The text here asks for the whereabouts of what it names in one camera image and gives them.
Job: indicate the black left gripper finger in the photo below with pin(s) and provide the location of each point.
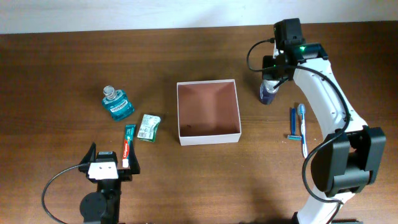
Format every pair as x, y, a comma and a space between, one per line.
90, 156
133, 162

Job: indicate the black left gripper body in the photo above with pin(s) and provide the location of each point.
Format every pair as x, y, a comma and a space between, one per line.
124, 175

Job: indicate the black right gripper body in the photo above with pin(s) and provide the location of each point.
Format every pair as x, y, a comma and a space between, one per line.
270, 69

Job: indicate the purple liquid bottle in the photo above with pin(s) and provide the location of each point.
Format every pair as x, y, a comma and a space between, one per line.
266, 95

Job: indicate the blue white toothbrush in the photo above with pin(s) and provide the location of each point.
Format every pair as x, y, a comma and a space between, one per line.
301, 114

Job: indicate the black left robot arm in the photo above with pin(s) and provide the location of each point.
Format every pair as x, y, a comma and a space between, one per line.
103, 205

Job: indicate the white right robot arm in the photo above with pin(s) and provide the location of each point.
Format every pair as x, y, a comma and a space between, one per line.
349, 157

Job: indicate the green Colgate toothpaste tube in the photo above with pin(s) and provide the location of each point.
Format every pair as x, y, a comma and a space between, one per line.
128, 140

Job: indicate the crumpled green white packet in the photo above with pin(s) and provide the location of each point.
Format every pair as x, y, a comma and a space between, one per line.
148, 128

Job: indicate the teal Listerine mouthwash bottle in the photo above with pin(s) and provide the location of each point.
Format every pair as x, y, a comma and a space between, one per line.
117, 103

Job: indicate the white square cardboard box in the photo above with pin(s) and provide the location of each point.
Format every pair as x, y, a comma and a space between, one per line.
208, 112

